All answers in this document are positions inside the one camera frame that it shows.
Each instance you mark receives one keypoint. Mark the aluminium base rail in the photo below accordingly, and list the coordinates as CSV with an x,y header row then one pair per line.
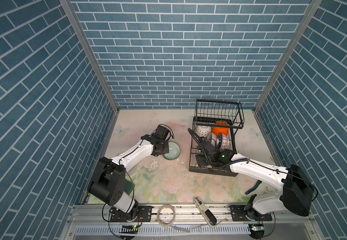
x,y
184,222

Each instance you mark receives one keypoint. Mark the aluminium corner post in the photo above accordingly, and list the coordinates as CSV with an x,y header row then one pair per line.
x,y
300,29
74,21

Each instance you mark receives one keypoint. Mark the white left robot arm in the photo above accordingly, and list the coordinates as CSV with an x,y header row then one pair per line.
x,y
109,177

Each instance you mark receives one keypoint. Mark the black wire dish rack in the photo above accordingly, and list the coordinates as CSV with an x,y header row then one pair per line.
x,y
207,112

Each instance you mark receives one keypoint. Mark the red striped ceramic bowl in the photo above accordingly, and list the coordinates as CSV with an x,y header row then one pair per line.
x,y
212,138

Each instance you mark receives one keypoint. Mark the aluminium corner post right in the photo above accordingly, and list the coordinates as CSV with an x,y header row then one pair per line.
x,y
300,29

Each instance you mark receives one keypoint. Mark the orange plastic bowl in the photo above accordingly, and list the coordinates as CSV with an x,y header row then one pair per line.
x,y
221,127

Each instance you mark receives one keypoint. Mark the green patterned ceramic bowl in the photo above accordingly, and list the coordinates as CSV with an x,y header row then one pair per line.
x,y
203,131

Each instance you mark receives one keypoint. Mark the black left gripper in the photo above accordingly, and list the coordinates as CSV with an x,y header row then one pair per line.
x,y
166,149

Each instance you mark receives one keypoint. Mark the dark green sponge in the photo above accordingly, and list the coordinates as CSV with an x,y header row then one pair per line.
x,y
129,186

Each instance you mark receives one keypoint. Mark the green striped ceramic bowl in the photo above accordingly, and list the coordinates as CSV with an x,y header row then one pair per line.
x,y
174,151

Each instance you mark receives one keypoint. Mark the blue triangle patterned bowl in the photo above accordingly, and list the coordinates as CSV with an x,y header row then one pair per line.
x,y
223,142

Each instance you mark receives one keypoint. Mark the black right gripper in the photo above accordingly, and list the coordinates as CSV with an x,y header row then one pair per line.
x,y
198,159

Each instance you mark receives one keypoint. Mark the black silver handheld scanner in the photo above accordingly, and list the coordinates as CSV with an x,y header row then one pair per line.
x,y
205,212

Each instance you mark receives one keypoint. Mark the green handled pliers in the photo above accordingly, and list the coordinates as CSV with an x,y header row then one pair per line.
x,y
253,188

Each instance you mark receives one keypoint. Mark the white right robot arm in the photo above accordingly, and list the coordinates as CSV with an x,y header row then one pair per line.
x,y
293,191

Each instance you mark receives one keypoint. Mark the aluminium corner post left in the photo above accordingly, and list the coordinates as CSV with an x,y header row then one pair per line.
x,y
74,21

